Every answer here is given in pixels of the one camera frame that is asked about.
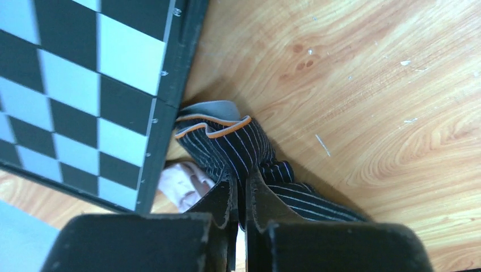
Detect pink underwear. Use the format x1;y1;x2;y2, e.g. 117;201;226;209
158;161;215;213

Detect black pinstriped underwear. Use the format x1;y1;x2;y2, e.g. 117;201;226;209
175;100;367;222

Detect black white chessboard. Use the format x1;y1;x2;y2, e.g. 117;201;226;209
1;1;208;214

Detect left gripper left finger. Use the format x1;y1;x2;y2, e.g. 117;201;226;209
42;174;237;271

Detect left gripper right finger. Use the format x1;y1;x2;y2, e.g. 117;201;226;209
245;173;433;271

